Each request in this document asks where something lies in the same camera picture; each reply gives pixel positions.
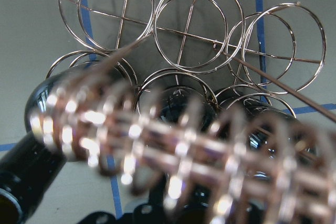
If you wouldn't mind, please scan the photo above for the dark wine bottle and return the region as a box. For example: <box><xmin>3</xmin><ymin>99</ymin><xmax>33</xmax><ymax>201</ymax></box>
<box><xmin>0</xmin><ymin>62</ymin><xmax>134</xmax><ymax>224</ymax></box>
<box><xmin>133</xmin><ymin>86</ymin><xmax>217</xmax><ymax>223</ymax></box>

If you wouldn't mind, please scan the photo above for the dark wine bottle end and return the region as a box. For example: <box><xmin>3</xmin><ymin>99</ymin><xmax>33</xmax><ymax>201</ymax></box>
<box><xmin>207</xmin><ymin>96</ymin><xmax>318</xmax><ymax>185</ymax></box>

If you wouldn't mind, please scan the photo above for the copper wire bottle basket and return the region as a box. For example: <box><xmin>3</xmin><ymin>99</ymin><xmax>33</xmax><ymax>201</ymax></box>
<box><xmin>29</xmin><ymin>0</ymin><xmax>335</xmax><ymax>223</ymax></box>

